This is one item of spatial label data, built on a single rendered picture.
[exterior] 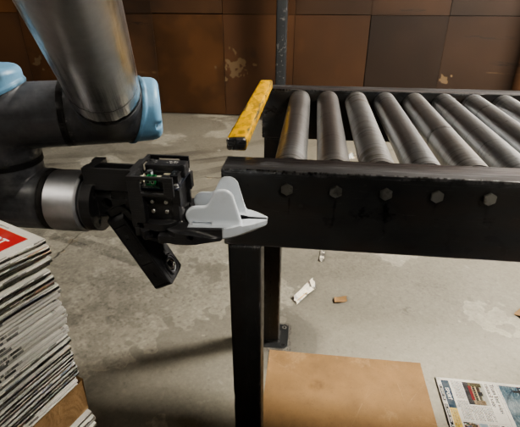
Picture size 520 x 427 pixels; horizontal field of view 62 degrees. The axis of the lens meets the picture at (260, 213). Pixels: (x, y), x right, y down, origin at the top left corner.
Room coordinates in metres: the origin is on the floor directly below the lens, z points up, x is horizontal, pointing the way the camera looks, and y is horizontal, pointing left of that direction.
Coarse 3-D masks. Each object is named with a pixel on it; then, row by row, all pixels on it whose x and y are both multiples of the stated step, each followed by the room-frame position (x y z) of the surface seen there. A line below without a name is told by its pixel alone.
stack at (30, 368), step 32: (0, 224) 0.34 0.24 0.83; (0, 256) 0.29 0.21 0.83; (32, 256) 0.31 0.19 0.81; (0, 288) 0.28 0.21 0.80; (32, 288) 0.30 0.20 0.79; (0, 320) 0.27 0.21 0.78; (32, 320) 0.29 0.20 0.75; (64, 320) 0.32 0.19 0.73; (0, 352) 0.26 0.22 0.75; (32, 352) 0.29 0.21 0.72; (64, 352) 0.31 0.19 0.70; (0, 384) 0.26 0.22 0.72; (32, 384) 0.28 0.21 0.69; (64, 384) 0.30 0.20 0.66; (0, 416) 0.25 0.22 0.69; (32, 416) 0.27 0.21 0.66
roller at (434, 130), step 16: (416, 96) 0.96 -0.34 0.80; (416, 112) 0.87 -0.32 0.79; (432, 112) 0.82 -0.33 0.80; (416, 128) 0.84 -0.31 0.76; (432, 128) 0.74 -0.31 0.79; (448, 128) 0.72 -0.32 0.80; (432, 144) 0.70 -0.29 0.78; (448, 144) 0.65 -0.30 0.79; (464, 144) 0.64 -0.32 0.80; (448, 160) 0.61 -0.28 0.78; (464, 160) 0.58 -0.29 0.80; (480, 160) 0.57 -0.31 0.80
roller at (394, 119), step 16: (384, 96) 0.96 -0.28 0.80; (384, 112) 0.86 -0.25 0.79; (400, 112) 0.82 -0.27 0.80; (384, 128) 0.81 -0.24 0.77; (400, 128) 0.73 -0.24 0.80; (400, 144) 0.67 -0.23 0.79; (416, 144) 0.64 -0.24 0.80; (400, 160) 0.64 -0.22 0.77; (416, 160) 0.58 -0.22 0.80; (432, 160) 0.57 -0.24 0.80
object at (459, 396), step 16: (448, 384) 0.86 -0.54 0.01; (464, 384) 0.86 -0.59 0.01; (480, 384) 0.86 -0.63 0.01; (496, 384) 0.86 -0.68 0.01; (448, 400) 0.80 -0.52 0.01; (464, 400) 0.80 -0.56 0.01; (480, 400) 0.80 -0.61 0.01; (496, 400) 0.80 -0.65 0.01; (512, 400) 0.80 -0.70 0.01; (448, 416) 0.75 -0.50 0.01; (464, 416) 0.75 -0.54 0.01; (480, 416) 0.75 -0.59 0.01; (496, 416) 0.75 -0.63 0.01; (512, 416) 0.75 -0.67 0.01
